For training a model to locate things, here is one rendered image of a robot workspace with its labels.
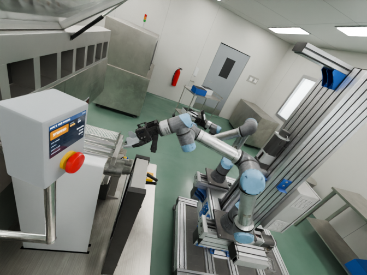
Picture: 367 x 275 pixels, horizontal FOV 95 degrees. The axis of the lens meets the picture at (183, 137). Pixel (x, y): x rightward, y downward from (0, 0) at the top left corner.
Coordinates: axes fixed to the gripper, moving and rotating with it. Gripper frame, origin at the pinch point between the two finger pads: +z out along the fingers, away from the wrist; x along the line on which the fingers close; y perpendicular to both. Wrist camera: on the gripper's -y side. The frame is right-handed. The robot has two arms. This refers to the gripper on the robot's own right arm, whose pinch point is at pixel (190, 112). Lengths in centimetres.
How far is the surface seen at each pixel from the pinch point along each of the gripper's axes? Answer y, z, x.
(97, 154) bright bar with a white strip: -38, -12, -123
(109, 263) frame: 6, -28, -132
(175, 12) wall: -60, 216, 309
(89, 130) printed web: -21, 14, -105
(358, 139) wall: -2, -234, 200
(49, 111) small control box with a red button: -67, -24, -141
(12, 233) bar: -38, -17, -147
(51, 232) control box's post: -41, -23, -143
